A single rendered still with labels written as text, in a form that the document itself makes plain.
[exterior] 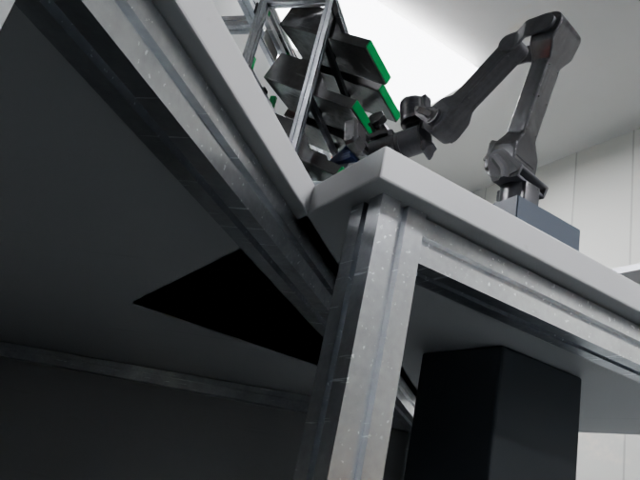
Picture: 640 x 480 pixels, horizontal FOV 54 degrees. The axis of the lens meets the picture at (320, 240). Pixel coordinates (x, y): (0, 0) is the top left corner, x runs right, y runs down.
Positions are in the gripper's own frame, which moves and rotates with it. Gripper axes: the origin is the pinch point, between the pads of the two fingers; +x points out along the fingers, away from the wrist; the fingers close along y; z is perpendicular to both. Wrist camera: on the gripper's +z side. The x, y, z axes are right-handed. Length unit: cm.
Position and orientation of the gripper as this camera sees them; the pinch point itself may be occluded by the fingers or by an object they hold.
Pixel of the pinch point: (350, 163)
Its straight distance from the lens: 134.7
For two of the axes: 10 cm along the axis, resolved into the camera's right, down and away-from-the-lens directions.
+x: -8.6, 2.5, 4.5
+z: 0.3, -8.5, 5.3
